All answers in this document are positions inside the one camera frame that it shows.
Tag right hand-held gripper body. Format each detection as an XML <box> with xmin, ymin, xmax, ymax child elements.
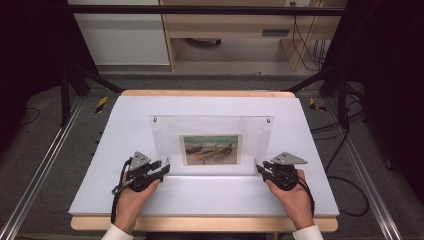
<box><xmin>270</xmin><ymin>151</ymin><xmax>309</xmax><ymax>192</ymax></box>

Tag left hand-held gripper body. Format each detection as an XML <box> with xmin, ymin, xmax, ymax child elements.
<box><xmin>124</xmin><ymin>151</ymin><xmax>158</xmax><ymax>193</ymax></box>

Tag clear acrylic photo frame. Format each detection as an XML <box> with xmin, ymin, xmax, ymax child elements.
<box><xmin>148</xmin><ymin>114</ymin><xmax>275</xmax><ymax>177</ymax></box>

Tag landscape painting print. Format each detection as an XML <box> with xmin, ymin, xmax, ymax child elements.
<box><xmin>178</xmin><ymin>133</ymin><xmax>244</xmax><ymax>167</ymax></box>

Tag person's right hand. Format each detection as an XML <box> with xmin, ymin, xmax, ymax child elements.
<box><xmin>265</xmin><ymin>168</ymin><xmax>315</xmax><ymax>231</ymax></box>

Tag person's left hand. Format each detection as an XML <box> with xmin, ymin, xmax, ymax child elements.
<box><xmin>114</xmin><ymin>180</ymin><xmax>161</xmax><ymax>235</ymax></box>

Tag pale grey board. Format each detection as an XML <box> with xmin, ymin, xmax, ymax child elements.
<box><xmin>68</xmin><ymin>95</ymin><xmax>340</xmax><ymax>218</ymax></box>

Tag wooden table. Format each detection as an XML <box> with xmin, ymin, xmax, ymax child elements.
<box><xmin>70</xmin><ymin>89</ymin><xmax>339</xmax><ymax>234</ymax></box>

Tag person's right white sleeve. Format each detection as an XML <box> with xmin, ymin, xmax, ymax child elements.
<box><xmin>292</xmin><ymin>224</ymin><xmax>325</xmax><ymax>240</ymax></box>

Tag person's white sleeve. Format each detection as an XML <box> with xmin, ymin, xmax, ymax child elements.
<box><xmin>292</xmin><ymin>224</ymin><xmax>325</xmax><ymax>240</ymax></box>
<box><xmin>100</xmin><ymin>222</ymin><xmax>135</xmax><ymax>240</ymax></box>

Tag person's left white sleeve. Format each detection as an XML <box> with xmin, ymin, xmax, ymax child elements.
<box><xmin>100</xmin><ymin>222</ymin><xmax>135</xmax><ymax>240</ymax></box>

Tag black metal stand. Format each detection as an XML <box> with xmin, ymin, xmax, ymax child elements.
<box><xmin>59</xmin><ymin>62</ymin><xmax>125</xmax><ymax>128</ymax></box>
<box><xmin>283</xmin><ymin>65</ymin><xmax>352</xmax><ymax>130</ymax></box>

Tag white cabinet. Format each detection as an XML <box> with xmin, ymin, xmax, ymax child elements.
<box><xmin>67</xmin><ymin>0</ymin><xmax>171</xmax><ymax>67</ymax></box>

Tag grey desk label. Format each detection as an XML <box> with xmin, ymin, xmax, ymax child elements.
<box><xmin>261</xmin><ymin>28</ymin><xmax>291</xmax><ymax>38</ymax></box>

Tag dark curtain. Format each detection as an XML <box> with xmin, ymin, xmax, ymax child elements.
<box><xmin>319</xmin><ymin>0</ymin><xmax>424</xmax><ymax>204</ymax></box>
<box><xmin>0</xmin><ymin>0</ymin><xmax>101</xmax><ymax>158</ymax></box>

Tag wooden desk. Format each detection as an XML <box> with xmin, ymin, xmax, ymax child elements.
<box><xmin>159</xmin><ymin>0</ymin><xmax>348</xmax><ymax>73</ymax></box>

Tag black horizontal metal bar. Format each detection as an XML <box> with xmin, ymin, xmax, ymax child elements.
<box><xmin>65</xmin><ymin>4</ymin><xmax>346</xmax><ymax>17</ymax></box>

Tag right hand-held gripper cable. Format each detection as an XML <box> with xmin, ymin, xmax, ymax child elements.
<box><xmin>297</xmin><ymin>175</ymin><xmax>317</xmax><ymax>218</ymax></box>

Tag hand-held gripper cable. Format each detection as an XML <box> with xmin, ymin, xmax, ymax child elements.
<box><xmin>297</xmin><ymin>175</ymin><xmax>317</xmax><ymax>218</ymax></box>
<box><xmin>110</xmin><ymin>158</ymin><xmax>133</xmax><ymax>225</ymax></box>

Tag left hand-held gripper cable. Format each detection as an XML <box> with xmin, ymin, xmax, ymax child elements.
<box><xmin>110</xmin><ymin>158</ymin><xmax>133</xmax><ymax>225</ymax></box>

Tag thick black floor cable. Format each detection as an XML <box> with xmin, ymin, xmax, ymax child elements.
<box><xmin>309</xmin><ymin>98</ymin><xmax>371</xmax><ymax>218</ymax></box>

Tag aluminium floor rail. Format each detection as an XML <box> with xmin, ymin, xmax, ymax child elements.
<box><xmin>0</xmin><ymin>96</ymin><xmax>85</xmax><ymax>240</ymax></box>
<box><xmin>324</xmin><ymin>97</ymin><xmax>403</xmax><ymax>240</ymax></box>

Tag thin black floor cable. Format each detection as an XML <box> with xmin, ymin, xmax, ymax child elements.
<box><xmin>17</xmin><ymin>106</ymin><xmax>42</xmax><ymax>128</ymax></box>

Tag hanging black cables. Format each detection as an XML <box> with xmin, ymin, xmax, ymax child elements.
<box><xmin>289</xmin><ymin>1</ymin><xmax>330</xmax><ymax>72</ymax></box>

